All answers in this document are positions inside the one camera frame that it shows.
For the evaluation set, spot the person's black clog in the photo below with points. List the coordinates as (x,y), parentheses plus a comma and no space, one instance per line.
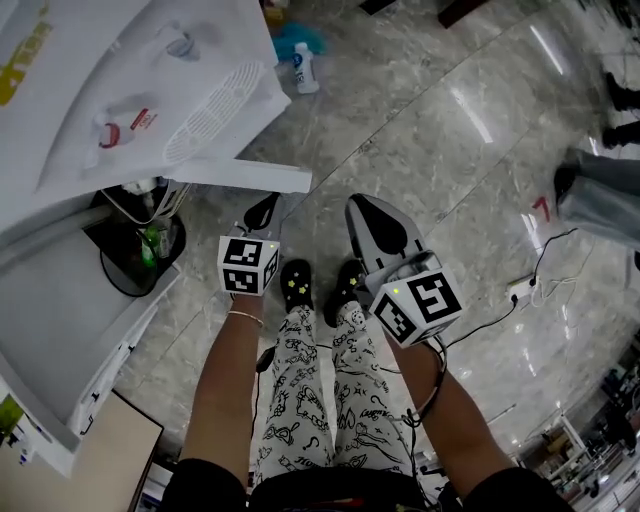
(296,285)
(345,290)

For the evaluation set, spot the red floor tape mark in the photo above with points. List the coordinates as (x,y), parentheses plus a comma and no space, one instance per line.
(542,207)

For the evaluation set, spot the person's right black clog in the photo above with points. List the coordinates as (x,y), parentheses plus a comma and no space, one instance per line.
(345,290)

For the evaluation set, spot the green bottle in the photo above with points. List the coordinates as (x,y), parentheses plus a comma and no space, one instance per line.
(150,250)

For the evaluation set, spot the person's left forearm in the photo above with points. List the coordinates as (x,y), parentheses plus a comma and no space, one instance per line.
(225,380)

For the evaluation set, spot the white plastic bottle blue label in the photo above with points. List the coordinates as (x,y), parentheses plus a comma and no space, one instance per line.
(305,70)

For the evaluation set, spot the person's black printed shirt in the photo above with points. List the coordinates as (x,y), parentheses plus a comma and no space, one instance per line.
(210,487)

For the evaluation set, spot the person's right forearm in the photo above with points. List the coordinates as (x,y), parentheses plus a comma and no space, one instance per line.
(460,430)

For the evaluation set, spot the green packet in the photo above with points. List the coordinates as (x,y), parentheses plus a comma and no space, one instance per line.
(10,415)

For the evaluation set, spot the white patterned trousers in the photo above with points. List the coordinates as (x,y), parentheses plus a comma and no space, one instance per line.
(300,400)

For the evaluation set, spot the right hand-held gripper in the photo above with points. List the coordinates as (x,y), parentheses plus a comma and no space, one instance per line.
(420,305)

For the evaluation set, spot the yellow packet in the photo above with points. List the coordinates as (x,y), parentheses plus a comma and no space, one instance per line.
(275,12)

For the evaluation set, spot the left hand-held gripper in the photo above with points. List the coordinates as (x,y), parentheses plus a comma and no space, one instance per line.
(245,265)

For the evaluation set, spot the light wooden board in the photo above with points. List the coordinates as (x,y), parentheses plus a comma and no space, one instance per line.
(75,465)

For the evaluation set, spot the white drip tray grille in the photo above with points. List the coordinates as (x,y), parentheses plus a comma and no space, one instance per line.
(215,112)

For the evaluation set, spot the teal cloth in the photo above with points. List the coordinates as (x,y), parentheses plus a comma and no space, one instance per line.
(300,32)

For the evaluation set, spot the person's left black clog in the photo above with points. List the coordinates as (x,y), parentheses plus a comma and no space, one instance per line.
(296,285)

